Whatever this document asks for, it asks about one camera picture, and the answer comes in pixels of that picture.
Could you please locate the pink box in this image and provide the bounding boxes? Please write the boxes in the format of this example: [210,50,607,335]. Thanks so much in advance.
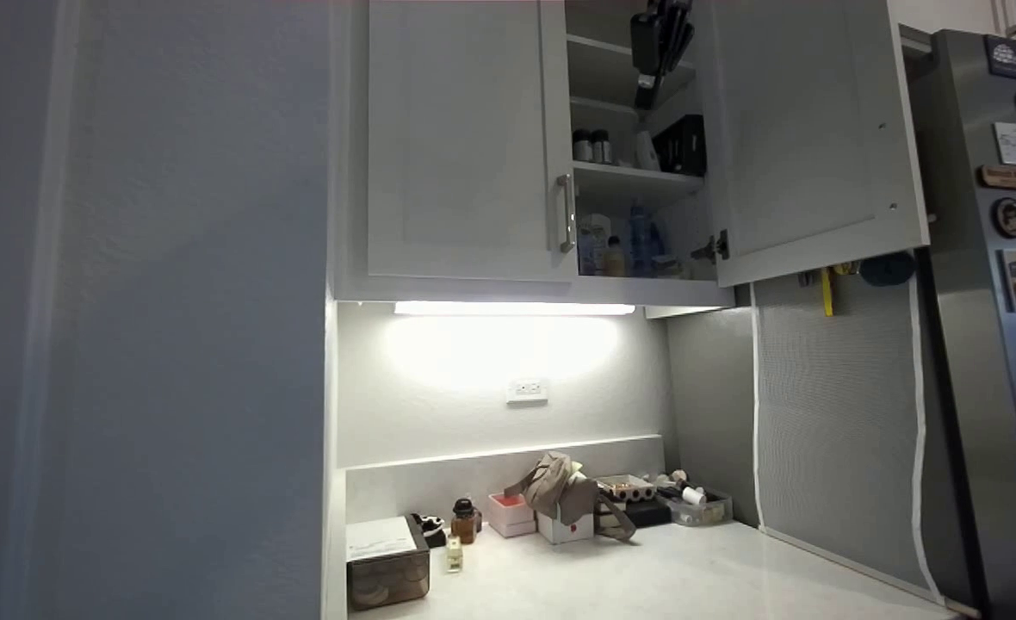
[482,489,540,540]

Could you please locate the wooden Mammoth Mountain magnet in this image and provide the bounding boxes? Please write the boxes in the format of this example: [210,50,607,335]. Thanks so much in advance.
[973,160,1016,195]

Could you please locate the gray tray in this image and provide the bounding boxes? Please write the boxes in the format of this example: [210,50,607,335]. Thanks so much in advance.
[663,484,738,529]

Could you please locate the brown box white top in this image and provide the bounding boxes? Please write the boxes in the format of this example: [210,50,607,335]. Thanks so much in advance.
[342,514,434,611]

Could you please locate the white cardboard box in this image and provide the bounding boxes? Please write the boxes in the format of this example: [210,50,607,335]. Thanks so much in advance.
[532,507,594,546]

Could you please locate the blue bottle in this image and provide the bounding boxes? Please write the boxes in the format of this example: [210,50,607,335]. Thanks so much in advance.
[622,203,672,277]

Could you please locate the stainless steel refrigerator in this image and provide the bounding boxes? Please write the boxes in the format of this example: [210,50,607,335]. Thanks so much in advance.
[899,28,1016,620]

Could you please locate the white cable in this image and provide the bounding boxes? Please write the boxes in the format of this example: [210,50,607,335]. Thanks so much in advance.
[901,273,951,607]

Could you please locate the white cabinet door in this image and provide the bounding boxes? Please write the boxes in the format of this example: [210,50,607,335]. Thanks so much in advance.
[359,0,577,290]
[708,0,936,290]

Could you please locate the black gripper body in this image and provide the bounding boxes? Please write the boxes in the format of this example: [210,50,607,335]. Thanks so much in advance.
[630,0,698,67]

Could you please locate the brown figurine bottle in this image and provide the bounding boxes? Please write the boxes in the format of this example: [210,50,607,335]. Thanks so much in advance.
[447,491,484,546]

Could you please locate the clear plastic bottle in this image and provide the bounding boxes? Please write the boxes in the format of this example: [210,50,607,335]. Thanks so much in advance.
[576,211,630,277]

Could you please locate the navy square magnet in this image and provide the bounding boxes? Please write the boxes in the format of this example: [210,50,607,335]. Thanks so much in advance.
[980,31,1016,86]

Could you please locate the small black object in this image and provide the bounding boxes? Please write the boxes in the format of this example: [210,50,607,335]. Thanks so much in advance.
[405,510,450,552]

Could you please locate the round black tan magnet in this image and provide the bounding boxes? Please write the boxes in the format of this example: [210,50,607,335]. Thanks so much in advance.
[988,191,1016,239]

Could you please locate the white wall outlet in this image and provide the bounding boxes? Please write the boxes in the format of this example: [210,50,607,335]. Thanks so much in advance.
[504,380,554,408]

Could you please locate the under-cabinet light strip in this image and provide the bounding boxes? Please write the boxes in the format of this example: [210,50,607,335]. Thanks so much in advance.
[389,299,640,319]

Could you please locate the dark flat box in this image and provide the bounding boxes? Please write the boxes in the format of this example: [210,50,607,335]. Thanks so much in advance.
[594,471,678,529]

